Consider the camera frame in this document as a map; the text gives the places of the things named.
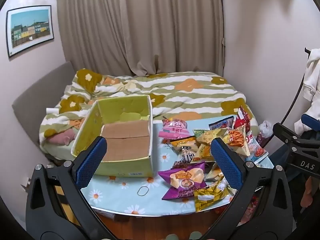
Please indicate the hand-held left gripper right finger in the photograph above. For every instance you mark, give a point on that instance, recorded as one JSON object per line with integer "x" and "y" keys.
{"x": 227, "y": 166}

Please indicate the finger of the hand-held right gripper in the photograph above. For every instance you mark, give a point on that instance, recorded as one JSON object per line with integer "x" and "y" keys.
{"x": 285, "y": 132}
{"x": 311, "y": 122}

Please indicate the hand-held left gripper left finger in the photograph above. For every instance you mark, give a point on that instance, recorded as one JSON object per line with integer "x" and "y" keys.
{"x": 92, "y": 163}

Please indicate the fries print snack bag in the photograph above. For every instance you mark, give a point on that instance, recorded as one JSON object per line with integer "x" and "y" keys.
{"x": 235, "y": 137}

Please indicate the yellow-green cardboard box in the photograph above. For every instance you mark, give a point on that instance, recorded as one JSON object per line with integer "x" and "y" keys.
{"x": 125, "y": 140}

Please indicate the cartoon man snack bag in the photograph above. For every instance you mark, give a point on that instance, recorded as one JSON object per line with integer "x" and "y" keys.
{"x": 184, "y": 147}

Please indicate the cream snack bag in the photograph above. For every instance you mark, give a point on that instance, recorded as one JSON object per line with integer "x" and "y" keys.
{"x": 213, "y": 172}

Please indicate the white plastic bag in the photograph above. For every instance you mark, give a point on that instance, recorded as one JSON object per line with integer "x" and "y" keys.
{"x": 265, "y": 130}

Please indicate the yellow-orange snack bag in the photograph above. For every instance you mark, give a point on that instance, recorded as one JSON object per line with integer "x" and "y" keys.
{"x": 204, "y": 151}

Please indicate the pale blue snack bag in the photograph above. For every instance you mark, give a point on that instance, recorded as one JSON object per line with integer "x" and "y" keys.
{"x": 257, "y": 152}

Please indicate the yellow green-edged snack bag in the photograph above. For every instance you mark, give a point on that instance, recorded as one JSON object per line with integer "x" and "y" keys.
{"x": 208, "y": 136}

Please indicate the gold foil snack bag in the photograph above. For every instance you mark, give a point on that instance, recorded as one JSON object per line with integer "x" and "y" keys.
{"x": 210, "y": 197}

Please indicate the pink plush toy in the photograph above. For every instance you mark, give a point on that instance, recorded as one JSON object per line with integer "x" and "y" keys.
{"x": 61, "y": 136}

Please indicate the daisy print tablecloth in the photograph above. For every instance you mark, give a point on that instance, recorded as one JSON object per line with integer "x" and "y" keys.
{"x": 125, "y": 190}

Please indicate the dark blue snack bag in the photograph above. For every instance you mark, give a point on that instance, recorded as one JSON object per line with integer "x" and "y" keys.
{"x": 221, "y": 123}

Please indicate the red snack bag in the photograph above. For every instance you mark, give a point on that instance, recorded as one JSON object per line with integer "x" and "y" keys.
{"x": 243, "y": 118}

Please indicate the white hanging garment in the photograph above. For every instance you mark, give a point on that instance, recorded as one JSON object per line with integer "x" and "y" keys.
{"x": 312, "y": 77}

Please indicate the purple snack bag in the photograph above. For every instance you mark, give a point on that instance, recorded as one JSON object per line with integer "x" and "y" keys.
{"x": 182, "y": 180}

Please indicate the rubber band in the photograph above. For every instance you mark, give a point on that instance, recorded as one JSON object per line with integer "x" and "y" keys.
{"x": 142, "y": 190}

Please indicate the pink snack bag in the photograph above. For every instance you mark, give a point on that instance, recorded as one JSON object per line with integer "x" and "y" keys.
{"x": 173, "y": 128}

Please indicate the striped floral blanket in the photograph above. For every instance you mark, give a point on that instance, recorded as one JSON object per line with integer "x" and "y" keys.
{"x": 185, "y": 92}

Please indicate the grey bed headboard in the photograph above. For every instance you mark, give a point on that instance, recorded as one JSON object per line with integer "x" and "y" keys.
{"x": 37, "y": 92}

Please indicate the beige curtain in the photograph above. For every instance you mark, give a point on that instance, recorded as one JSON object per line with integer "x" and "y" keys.
{"x": 140, "y": 27}

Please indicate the framed houses picture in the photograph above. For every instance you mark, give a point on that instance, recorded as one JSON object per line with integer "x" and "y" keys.
{"x": 30, "y": 28}

